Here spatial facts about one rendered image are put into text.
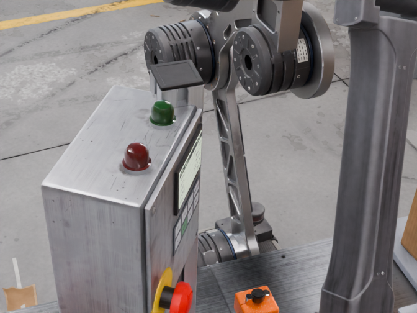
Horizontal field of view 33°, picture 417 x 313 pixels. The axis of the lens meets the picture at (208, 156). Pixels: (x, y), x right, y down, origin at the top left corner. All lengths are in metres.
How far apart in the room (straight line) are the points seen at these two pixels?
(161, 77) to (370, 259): 0.28
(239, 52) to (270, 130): 1.72
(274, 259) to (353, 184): 0.73
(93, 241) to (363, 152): 0.28
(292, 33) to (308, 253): 0.44
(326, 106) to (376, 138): 2.66
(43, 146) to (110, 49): 0.84
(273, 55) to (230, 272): 0.43
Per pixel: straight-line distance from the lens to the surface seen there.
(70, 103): 3.34
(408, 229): 1.47
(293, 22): 1.39
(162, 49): 1.85
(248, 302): 0.89
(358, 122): 0.74
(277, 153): 3.05
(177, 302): 0.71
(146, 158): 0.63
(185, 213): 0.74
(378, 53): 0.72
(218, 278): 1.41
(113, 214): 0.62
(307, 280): 1.42
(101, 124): 0.69
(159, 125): 0.68
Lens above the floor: 1.88
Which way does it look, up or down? 39 degrees down
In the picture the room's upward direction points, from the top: 3 degrees clockwise
